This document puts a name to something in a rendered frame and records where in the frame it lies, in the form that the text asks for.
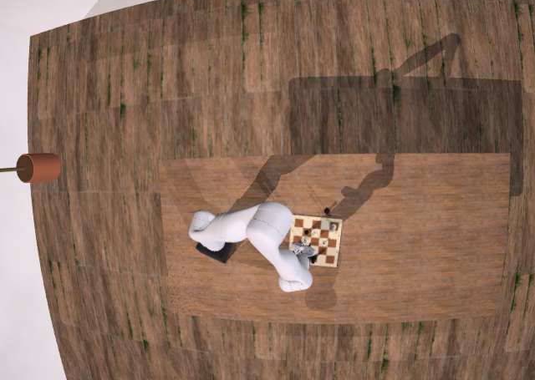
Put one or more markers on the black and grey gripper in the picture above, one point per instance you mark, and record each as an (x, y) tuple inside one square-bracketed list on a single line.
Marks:
[(303, 252)]

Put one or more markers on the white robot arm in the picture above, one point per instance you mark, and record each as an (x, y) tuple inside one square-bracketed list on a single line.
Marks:
[(265, 230)]

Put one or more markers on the chessboard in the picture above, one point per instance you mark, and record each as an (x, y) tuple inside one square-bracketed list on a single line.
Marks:
[(318, 231)]

